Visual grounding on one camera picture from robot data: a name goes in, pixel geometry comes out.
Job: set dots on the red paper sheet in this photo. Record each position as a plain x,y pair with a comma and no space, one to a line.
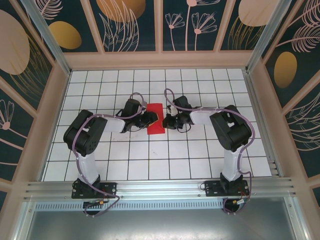
155,130

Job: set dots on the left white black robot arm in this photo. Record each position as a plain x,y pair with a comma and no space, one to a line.
86,167

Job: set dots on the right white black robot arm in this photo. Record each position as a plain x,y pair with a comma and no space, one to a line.
231,165

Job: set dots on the grey metal sheet panel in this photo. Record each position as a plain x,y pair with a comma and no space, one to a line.
162,225

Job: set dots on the yellow power connector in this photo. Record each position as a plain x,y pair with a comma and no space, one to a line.
102,201
235,201

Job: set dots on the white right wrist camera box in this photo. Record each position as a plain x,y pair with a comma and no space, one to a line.
171,110

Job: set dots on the long aluminium mounting rail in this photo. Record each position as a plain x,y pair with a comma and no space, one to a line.
162,188

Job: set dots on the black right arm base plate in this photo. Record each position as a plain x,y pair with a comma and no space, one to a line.
212,187

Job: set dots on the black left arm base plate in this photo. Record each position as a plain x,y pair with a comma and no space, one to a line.
110,187

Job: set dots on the aluminium corner post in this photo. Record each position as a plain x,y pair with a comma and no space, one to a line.
271,37
47,37

